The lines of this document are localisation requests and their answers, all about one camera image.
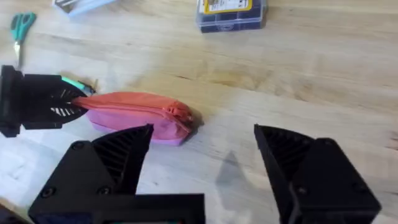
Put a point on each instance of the clear box with yellow label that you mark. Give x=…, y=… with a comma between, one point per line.
x=231, y=15

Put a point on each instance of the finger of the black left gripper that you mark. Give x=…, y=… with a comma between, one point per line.
x=43, y=90
x=40, y=116

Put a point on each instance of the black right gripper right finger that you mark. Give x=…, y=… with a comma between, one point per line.
x=323, y=186

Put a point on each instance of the clear plastic packet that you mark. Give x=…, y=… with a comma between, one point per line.
x=81, y=5

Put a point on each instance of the teal pen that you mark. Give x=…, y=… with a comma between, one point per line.
x=77, y=84

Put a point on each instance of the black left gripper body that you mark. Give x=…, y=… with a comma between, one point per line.
x=11, y=99

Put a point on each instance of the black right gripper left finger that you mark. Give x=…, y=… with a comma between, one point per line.
x=93, y=171

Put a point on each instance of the pink zip bag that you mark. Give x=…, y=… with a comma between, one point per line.
x=140, y=118

